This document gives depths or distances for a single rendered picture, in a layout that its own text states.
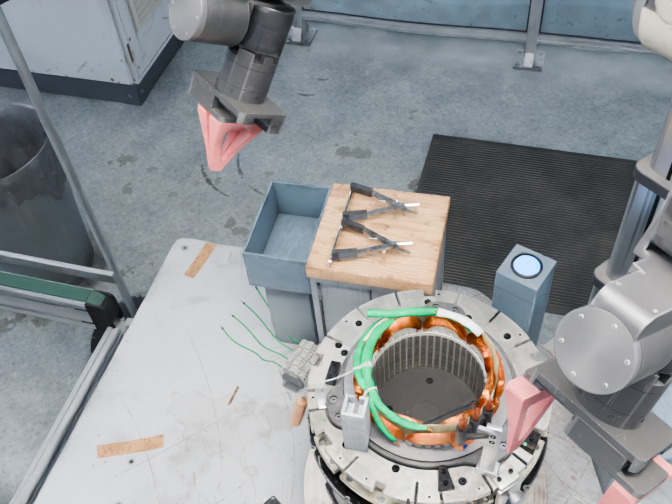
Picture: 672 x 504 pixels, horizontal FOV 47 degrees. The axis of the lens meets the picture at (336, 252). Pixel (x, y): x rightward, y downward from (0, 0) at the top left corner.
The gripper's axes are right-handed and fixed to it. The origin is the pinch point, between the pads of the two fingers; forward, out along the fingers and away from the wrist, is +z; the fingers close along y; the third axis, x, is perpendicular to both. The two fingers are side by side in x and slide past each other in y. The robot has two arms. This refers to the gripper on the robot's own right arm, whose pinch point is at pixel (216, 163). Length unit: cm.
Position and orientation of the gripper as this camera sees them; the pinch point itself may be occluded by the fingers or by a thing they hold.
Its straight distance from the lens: 91.1
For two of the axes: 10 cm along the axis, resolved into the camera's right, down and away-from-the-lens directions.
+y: 6.1, 5.8, -5.4
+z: -3.6, 8.1, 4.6
